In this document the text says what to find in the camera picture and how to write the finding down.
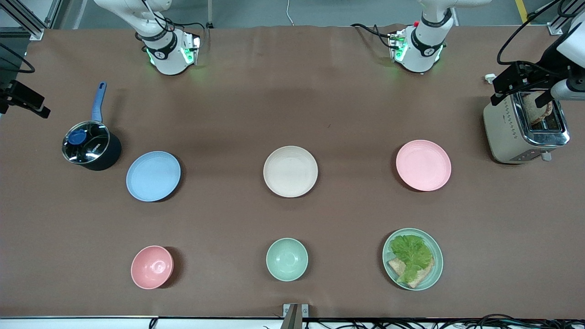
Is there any pink plate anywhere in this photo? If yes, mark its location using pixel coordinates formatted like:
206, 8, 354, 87
396, 140, 452, 192

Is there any pink bowl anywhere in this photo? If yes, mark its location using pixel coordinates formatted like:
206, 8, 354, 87
131, 245, 174, 290

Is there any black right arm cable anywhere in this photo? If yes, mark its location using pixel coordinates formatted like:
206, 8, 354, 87
0, 43, 36, 74

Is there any black cable bundle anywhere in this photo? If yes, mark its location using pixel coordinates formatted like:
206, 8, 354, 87
263, 313, 585, 329

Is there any black left base cable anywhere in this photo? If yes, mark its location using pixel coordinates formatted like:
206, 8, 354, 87
351, 23, 398, 49

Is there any black base cable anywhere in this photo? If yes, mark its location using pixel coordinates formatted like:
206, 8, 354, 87
351, 23, 398, 49
165, 17, 207, 35

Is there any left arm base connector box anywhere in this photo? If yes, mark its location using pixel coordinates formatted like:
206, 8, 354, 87
388, 29, 408, 63

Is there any light blue plate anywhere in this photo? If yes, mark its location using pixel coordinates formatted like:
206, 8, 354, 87
126, 151, 181, 202

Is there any toast slice in toaster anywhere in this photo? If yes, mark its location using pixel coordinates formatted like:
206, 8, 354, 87
522, 91, 554, 127

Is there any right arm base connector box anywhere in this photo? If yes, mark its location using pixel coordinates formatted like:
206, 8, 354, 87
182, 34, 202, 65

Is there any beige plate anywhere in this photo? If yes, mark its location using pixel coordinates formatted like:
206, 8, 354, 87
263, 146, 319, 198

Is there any silver toaster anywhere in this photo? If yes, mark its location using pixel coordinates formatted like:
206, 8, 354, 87
483, 91, 571, 165

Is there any brown bread slice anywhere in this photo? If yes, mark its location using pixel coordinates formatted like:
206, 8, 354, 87
388, 257, 435, 289

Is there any green lettuce leaf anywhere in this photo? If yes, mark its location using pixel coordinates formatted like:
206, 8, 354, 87
389, 234, 434, 284

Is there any aluminium frame profile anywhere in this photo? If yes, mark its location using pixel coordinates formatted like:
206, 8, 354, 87
0, 0, 64, 41
532, 0, 585, 36

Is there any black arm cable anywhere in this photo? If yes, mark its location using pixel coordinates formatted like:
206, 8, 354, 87
497, 0, 565, 65
0, 43, 36, 74

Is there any green plate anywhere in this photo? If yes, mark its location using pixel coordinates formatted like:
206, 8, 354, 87
383, 228, 444, 291

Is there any black right base cable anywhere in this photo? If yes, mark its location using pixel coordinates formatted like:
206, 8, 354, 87
165, 17, 207, 35

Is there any glass lid with blue knob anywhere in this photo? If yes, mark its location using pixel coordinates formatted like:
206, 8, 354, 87
62, 121, 111, 165

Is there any grey metal camera mount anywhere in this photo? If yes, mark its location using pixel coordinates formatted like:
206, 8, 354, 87
282, 303, 309, 329

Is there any green bowl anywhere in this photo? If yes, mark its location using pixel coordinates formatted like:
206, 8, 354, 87
266, 238, 309, 282

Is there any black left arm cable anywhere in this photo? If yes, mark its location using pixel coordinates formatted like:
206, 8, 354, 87
497, 0, 565, 65

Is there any black pot with blue handle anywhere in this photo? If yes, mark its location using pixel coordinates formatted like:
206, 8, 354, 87
62, 81, 122, 172

